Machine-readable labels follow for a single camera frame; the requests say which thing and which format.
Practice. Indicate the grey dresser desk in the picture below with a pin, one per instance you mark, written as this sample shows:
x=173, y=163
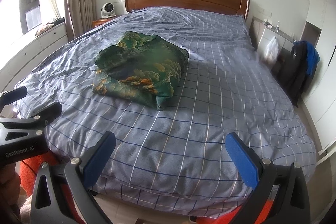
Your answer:
x=261, y=34

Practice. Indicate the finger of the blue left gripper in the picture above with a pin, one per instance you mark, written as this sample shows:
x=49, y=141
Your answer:
x=47, y=115
x=12, y=96

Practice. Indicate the blue plaid duvet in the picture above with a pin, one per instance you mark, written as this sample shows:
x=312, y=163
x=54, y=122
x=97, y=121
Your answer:
x=173, y=159

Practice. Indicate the wooden nightstand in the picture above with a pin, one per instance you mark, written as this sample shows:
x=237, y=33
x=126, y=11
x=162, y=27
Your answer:
x=100, y=22

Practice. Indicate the person's left hand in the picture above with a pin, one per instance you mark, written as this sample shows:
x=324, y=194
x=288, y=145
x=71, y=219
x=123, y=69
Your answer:
x=10, y=187

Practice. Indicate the white wardrobe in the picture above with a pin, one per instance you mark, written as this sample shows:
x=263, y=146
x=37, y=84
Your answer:
x=319, y=100

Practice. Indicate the white plastic bag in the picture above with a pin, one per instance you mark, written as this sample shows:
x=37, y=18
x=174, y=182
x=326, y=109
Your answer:
x=271, y=51

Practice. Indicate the green patterned silk jacket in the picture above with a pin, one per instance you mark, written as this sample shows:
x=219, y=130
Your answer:
x=142, y=68

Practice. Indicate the red fuzzy trousers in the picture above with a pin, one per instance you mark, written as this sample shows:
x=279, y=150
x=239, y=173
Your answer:
x=29, y=168

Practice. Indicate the black and blue hanging clothes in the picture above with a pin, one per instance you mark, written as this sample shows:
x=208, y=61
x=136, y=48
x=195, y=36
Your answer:
x=298, y=69

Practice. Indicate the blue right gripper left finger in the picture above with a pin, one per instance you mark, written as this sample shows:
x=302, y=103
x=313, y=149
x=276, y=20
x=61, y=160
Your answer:
x=95, y=159

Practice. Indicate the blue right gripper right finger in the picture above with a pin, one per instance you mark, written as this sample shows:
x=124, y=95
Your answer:
x=245, y=159

